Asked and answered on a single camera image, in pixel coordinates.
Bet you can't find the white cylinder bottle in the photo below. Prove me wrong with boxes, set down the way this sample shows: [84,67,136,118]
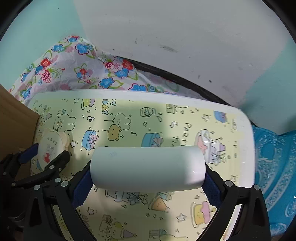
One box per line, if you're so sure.
[90,146,206,192]

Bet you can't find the white board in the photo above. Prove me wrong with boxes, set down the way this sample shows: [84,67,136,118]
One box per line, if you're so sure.
[73,0,296,136]

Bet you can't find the cartoon print small table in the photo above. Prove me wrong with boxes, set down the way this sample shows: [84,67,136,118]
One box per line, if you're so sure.
[29,89,255,241]

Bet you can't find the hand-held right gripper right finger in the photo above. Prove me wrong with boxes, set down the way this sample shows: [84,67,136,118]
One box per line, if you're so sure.
[196,166,271,241]

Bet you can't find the black curved rim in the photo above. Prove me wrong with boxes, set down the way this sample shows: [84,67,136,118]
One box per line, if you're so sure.
[120,56,241,108]

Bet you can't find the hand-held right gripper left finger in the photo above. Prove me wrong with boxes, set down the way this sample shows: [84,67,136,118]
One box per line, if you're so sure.
[24,162,97,241]

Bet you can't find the brown cardboard box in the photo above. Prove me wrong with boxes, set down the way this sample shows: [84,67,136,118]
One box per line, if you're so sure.
[0,83,40,179]

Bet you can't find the round white jar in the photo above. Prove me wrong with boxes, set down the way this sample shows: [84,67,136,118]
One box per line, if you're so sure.
[37,128,70,172]

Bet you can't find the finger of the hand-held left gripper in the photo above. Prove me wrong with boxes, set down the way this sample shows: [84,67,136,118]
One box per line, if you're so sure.
[0,143,39,176]
[11,151,70,187]

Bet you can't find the blue patterned bag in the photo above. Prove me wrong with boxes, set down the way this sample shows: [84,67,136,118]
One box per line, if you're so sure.
[251,126,296,237]

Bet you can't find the floral print cloth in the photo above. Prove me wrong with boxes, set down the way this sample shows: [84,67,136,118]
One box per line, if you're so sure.
[9,35,181,103]

